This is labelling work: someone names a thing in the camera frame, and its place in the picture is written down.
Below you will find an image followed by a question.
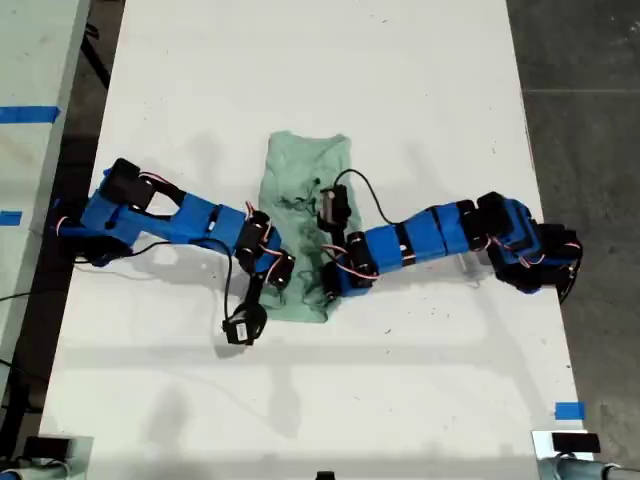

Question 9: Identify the small black box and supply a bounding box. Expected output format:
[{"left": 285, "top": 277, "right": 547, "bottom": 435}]
[
  {"left": 23, "top": 435, "right": 75, "bottom": 460},
  {"left": 551, "top": 432, "right": 601, "bottom": 454}
]

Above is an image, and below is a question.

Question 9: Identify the pale green t-shirt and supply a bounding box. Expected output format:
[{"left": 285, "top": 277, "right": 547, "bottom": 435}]
[{"left": 258, "top": 130, "right": 366, "bottom": 325}]

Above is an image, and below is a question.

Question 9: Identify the square blue tape piece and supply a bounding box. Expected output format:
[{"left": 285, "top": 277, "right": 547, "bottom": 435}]
[{"left": 554, "top": 401, "right": 586, "bottom": 421}]

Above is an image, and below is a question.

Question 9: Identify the black metal frame bar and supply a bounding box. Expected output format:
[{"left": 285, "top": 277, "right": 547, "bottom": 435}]
[{"left": 79, "top": 7, "right": 112, "bottom": 92}]

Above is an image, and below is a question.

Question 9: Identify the black camera cable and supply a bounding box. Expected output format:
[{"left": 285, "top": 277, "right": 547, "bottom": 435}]
[
  {"left": 333, "top": 168, "right": 416, "bottom": 226},
  {"left": 130, "top": 241, "right": 236, "bottom": 324}
]

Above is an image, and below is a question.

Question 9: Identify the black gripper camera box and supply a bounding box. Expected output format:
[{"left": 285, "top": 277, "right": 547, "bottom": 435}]
[
  {"left": 221, "top": 302, "right": 270, "bottom": 347},
  {"left": 316, "top": 183, "right": 352, "bottom": 234}
]

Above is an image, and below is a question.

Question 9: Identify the long blue tape strip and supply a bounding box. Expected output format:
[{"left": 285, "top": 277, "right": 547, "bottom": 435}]
[{"left": 0, "top": 105, "right": 62, "bottom": 124}]

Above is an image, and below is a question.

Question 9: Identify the pale grey side table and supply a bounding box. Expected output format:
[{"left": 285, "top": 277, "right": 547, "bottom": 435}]
[{"left": 0, "top": 0, "right": 92, "bottom": 396}]

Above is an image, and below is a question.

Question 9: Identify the black arm base cable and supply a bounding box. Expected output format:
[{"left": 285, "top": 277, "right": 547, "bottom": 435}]
[{"left": 558, "top": 239, "right": 585, "bottom": 306}]

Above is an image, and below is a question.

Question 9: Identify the pale blue grey tube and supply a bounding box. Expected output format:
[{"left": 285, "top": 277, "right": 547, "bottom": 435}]
[
  {"left": 537, "top": 455, "right": 640, "bottom": 480},
  {"left": 0, "top": 462, "right": 71, "bottom": 480}
]

